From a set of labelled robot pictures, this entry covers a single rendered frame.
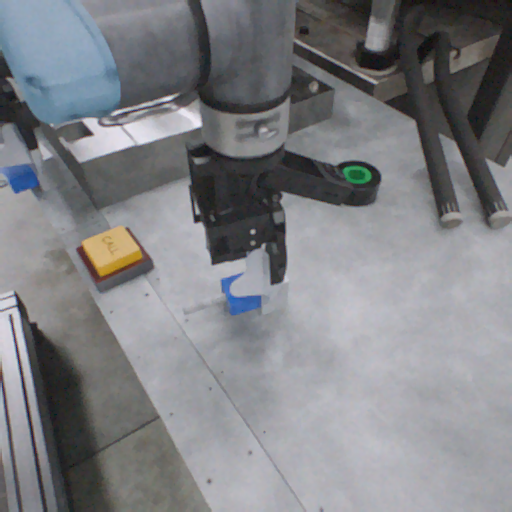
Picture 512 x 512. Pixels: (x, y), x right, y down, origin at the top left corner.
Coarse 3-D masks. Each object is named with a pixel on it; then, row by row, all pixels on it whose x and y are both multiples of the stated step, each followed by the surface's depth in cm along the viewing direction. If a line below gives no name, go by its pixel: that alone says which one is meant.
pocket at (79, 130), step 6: (66, 126) 69; (72, 126) 69; (78, 126) 70; (84, 126) 70; (60, 132) 69; (66, 132) 69; (72, 132) 70; (78, 132) 70; (84, 132) 71; (90, 132) 69; (60, 138) 69; (66, 138) 70; (72, 138) 71; (78, 138) 71; (84, 138) 71
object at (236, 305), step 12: (228, 276) 54; (228, 288) 53; (288, 288) 53; (204, 300) 52; (216, 300) 53; (228, 300) 52; (240, 300) 51; (252, 300) 52; (276, 300) 54; (192, 312) 52; (240, 312) 53; (264, 312) 54
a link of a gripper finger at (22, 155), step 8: (0, 128) 62; (8, 128) 62; (16, 128) 62; (8, 136) 62; (16, 136) 63; (8, 144) 63; (16, 144) 63; (24, 144) 64; (0, 152) 63; (8, 152) 63; (16, 152) 64; (24, 152) 65; (32, 152) 64; (40, 152) 66; (0, 160) 63; (8, 160) 64; (16, 160) 64; (24, 160) 65; (32, 160) 65; (40, 160) 66; (40, 168) 67; (40, 176) 69
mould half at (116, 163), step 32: (320, 96) 82; (96, 128) 68; (128, 128) 69; (160, 128) 69; (192, 128) 70; (288, 128) 82; (64, 160) 75; (96, 160) 63; (128, 160) 66; (160, 160) 70; (96, 192) 67; (128, 192) 70
